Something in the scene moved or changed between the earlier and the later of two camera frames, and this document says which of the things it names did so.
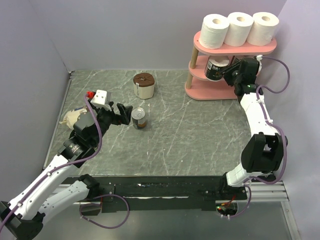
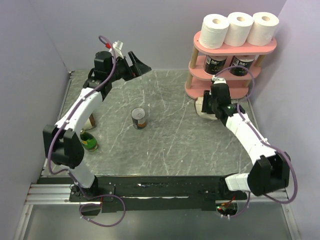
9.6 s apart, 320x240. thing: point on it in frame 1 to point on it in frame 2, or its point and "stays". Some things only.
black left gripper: x=117 y=119 to x=138 y=69
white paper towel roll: x=262 y=30 stays
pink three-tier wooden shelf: x=198 y=86 stays
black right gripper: x=227 y=73 to x=207 y=96
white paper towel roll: x=213 y=31 stays
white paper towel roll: x=239 y=26 stays
